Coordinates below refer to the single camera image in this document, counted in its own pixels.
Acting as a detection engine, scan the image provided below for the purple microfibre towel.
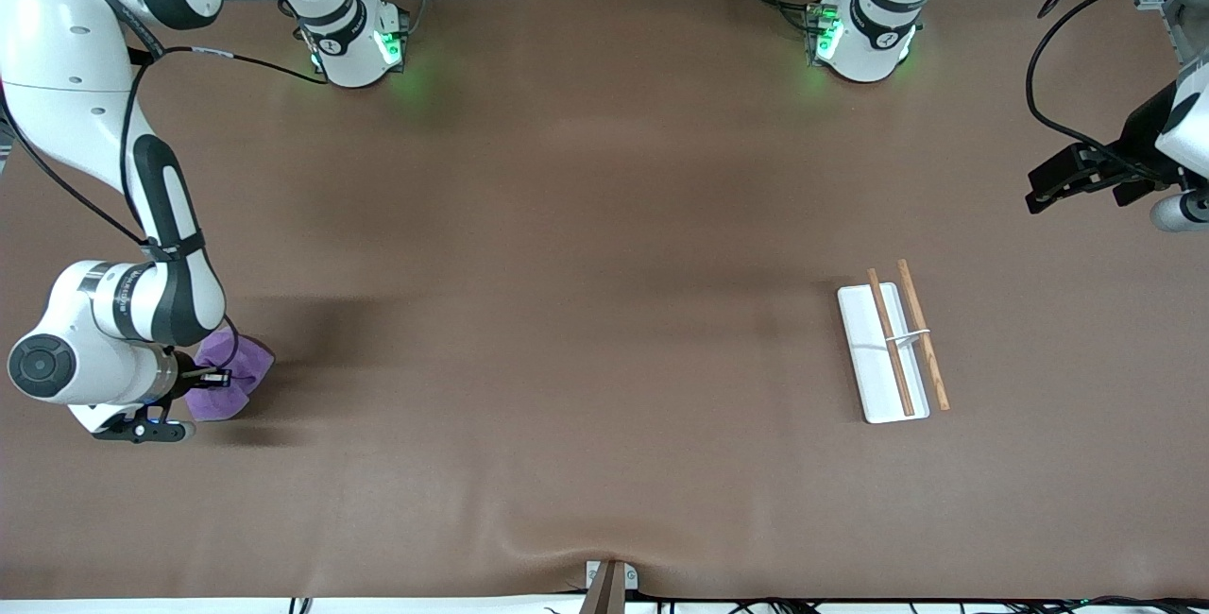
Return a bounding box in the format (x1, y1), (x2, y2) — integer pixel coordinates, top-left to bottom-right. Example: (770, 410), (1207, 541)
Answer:
(183, 328), (276, 422)

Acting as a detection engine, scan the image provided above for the wooden rack rod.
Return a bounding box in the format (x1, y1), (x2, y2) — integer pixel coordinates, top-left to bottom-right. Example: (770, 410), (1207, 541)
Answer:
(867, 268), (916, 418)
(896, 259), (951, 412)

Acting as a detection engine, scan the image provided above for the white towel rack base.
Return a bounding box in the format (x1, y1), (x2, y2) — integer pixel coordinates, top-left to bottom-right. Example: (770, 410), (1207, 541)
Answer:
(837, 282), (932, 425)

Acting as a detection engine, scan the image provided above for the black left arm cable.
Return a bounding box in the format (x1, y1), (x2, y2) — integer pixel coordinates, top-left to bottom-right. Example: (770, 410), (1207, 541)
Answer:
(1026, 0), (1209, 188)

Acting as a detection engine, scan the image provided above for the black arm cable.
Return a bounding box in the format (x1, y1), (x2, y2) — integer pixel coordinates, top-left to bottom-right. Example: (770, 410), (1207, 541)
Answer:
(0, 14), (329, 251)
(1026, 0), (1209, 188)

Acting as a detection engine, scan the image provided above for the aluminium frame profile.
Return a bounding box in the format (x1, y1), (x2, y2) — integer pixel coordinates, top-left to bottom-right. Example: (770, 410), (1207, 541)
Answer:
(1132, 0), (1209, 62)

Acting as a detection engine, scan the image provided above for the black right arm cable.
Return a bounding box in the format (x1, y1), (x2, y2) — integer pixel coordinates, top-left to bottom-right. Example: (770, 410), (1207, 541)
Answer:
(0, 14), (329, 251)

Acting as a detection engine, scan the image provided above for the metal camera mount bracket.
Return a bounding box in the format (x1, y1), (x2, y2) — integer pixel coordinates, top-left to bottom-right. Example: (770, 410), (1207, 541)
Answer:
(578, 558), (640, 614)

